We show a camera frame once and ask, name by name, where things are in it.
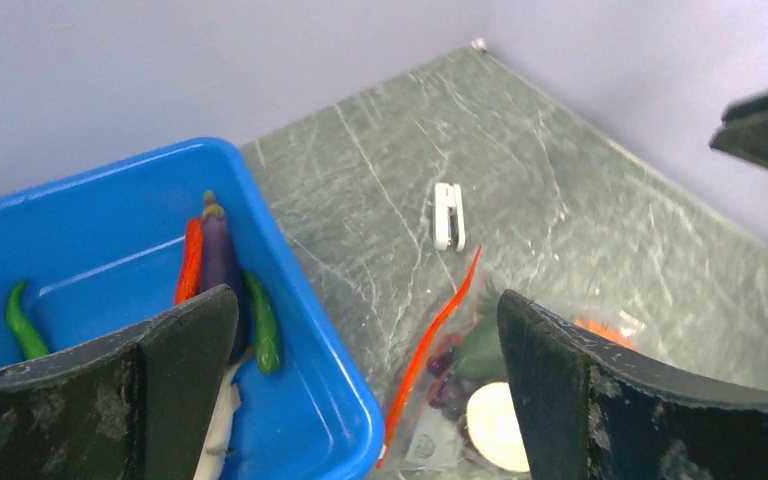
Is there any dark toy grape bunch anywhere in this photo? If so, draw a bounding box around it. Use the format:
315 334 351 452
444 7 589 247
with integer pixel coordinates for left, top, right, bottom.
426 333 480 421

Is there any white stapler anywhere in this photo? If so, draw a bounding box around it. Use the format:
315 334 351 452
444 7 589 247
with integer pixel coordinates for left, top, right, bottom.
431 182 465 252

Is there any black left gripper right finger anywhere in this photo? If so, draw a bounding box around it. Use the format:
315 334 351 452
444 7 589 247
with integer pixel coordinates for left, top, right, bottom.
497 290 768 479

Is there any blue plastic bin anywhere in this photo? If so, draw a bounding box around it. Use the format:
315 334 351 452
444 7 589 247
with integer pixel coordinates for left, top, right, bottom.
0 138 383 479

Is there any green toy lime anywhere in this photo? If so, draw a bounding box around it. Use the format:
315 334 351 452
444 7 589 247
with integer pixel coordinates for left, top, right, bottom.
451 314 508 380

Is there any silver toy fish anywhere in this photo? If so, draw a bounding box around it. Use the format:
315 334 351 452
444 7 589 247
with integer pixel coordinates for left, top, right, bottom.
193 362 242 480

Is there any orange toy carrot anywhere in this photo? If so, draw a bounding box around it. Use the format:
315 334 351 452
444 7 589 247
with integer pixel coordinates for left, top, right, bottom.
174 217 203 304

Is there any long green toy bean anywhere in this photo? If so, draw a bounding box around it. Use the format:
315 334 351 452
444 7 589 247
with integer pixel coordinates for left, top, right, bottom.
5 279 50 360

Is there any green toy pepper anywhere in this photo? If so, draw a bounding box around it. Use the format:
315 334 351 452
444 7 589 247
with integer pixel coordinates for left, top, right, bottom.
242 270 283 375

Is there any purple toy eggplant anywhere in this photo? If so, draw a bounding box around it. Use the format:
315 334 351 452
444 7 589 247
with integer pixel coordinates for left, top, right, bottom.
200 190 251 364

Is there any toy mushroom slice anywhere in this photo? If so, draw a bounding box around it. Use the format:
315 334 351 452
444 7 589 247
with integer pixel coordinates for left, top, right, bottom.
465 381 530 473

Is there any orange toy pineapple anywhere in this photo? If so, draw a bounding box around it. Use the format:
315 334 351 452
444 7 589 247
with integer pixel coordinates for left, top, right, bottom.
572 317 634 349

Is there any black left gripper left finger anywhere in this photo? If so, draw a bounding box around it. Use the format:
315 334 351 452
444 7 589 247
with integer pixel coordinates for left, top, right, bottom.
0 286 238 479

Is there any clear zip top bag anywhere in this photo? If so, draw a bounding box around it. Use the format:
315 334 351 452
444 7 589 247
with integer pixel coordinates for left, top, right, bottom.
373 245 650 480

